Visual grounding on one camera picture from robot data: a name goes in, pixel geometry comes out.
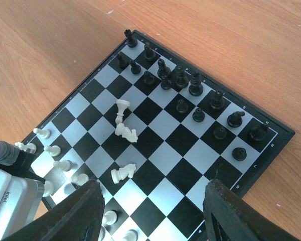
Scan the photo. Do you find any black king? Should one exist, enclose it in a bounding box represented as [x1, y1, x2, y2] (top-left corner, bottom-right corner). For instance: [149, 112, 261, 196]
[189, 72, 203, 96]

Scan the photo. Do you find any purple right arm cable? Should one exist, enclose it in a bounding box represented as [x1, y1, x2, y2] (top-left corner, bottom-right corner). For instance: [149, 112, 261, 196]
[0, 137, 21, 166]

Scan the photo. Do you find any black rook corner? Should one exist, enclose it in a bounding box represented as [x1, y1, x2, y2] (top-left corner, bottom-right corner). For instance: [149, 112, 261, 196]
[124, 29, 138, 48]

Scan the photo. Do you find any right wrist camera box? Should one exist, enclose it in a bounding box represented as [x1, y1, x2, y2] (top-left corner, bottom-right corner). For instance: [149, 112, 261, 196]
[0, 169, 44, 240]

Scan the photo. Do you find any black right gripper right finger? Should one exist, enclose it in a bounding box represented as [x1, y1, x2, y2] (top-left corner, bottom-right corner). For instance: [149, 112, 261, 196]
[203, 179, 298, 240]

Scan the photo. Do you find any white bishop lying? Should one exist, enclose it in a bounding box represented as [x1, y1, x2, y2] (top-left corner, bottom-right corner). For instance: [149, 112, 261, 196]
[115, 99, 130, 125]

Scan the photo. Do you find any black white chessboard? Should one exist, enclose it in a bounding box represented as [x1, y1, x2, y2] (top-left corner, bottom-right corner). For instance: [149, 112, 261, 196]
[24, 31, 294, 240]

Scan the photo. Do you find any white knight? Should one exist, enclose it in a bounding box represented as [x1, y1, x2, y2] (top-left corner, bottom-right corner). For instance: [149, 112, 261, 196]
[115, 123, 138, 143]
[111, 164, 136, 184]

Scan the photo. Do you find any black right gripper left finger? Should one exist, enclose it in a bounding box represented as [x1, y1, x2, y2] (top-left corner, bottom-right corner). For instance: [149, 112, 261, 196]
[4, 179, 105, 240]

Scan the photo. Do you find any black pawn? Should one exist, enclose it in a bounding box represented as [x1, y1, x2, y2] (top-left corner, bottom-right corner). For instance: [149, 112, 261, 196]
[213, 126, 227, 140]
[192, 108, 205, 123]
[143, 71, 155, 86]
[176, 99, 188, 113]
[232, 147, 247, 161]
[161, 75, 172, 90]
[130, 60, 141, 75]
[116, 53, 129, 70]

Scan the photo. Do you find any white pawn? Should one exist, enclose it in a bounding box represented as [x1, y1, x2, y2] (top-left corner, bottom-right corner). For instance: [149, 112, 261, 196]
[122, 229, 138, 241]
[33, 128, 51, 139]
[71, 173, 89, 186]
[44, 145, 61, 157]
[53, 160, 72, 172]

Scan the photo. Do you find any black knight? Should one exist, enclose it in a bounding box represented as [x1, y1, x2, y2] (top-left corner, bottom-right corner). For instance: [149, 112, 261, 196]
[227, 111, 245, 128]
[144, 42, 156, 62]

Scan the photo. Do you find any black queen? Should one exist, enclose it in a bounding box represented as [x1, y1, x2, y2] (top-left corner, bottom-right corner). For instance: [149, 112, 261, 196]
[175, 65, 189, 89]

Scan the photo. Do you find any white king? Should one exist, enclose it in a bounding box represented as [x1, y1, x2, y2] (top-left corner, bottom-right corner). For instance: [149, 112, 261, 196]
[98, 226, 105, 241]

